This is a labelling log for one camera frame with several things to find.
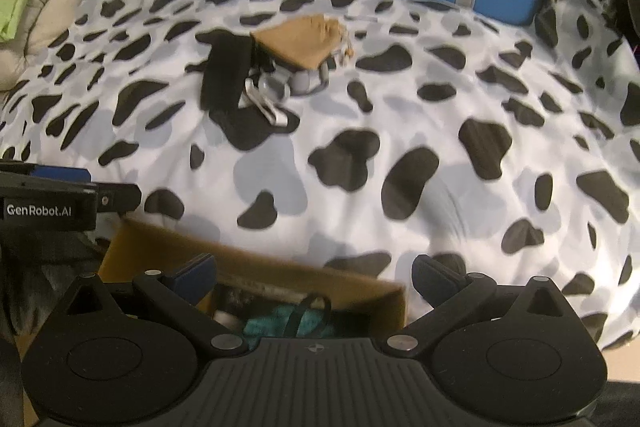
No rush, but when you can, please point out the black cloth pouch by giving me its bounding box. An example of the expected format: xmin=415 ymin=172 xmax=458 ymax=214
xmin=200 ymin=32 xmax=254 ymax=114

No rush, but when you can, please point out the grey fuzzy cloth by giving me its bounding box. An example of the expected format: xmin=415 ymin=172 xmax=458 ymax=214
xmin=0 ymin=243 xmax=108 ymax=353

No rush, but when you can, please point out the grey braided cable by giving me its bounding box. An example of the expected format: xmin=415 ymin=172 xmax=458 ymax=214
xmin=244 ymin=61 xmax=332 ymax=126

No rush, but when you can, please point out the black strap loop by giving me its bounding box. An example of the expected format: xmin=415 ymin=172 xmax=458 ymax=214
xmin=286 ymin=293 xmax=332 ymax=339

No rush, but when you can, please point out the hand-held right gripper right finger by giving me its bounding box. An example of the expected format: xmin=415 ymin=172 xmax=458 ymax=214
xmin=380 ymin=253 xmax=585 ymax=356

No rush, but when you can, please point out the cardboard box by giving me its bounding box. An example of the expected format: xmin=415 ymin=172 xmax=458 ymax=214
xmin=97 ymin=217 xmax=406 ymax=338

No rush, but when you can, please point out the beige quilt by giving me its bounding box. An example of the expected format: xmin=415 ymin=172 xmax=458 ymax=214
xmin=0 ymin=0 xmax=118 ymax=94

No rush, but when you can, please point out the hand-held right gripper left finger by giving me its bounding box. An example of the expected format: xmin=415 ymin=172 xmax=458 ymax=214
xmin=52 ymin=253 xmax=249 ymax=358

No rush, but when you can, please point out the teal cloth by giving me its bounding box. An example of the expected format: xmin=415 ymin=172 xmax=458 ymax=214
xmin=243 ymin=303 xmax=327 ymax=339

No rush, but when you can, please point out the cow print blanket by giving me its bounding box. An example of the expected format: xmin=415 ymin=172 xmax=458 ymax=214
xmin=0 ymin=0 xmax=640 ymax=354

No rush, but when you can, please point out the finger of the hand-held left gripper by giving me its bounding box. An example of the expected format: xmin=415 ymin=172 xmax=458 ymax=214
xmin=94 ymin=183 xmax=142 ymax=214
xmin=0 ymin=161 xmax=97 ymax=185

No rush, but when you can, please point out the brown drawstring pouch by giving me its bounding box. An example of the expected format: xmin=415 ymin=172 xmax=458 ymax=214
xmin=249 ymin=15 xmax=357 ymax=71

